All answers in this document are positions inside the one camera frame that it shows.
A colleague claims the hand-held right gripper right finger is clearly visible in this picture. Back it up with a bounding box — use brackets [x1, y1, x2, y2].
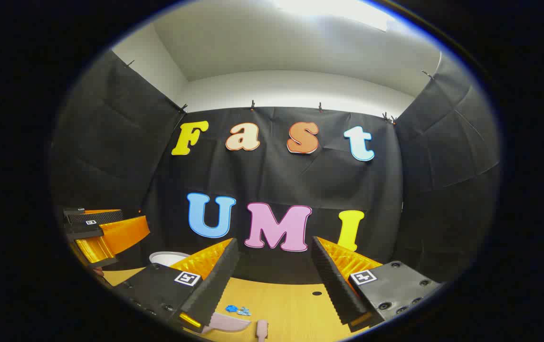
[310, 236, 443, 333]

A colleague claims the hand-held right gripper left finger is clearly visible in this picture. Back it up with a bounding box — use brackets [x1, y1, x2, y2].
[112, 237, 240, 332]

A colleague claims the small pink dustpan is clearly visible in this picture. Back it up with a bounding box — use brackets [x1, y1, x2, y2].
[200, 312, 252, 335]

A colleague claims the white garbage bin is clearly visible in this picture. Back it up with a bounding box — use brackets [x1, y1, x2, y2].
[149, 251, 191, 267]

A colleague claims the wooden desktop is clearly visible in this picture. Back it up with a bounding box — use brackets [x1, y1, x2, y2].
[101, 267, 372, 342]

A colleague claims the row of black cloth clips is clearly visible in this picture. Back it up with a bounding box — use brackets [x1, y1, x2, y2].
[124, 59, 434, 125]

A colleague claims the ceiling light panel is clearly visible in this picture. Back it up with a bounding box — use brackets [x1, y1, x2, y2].
[272, 0, 396, 31]

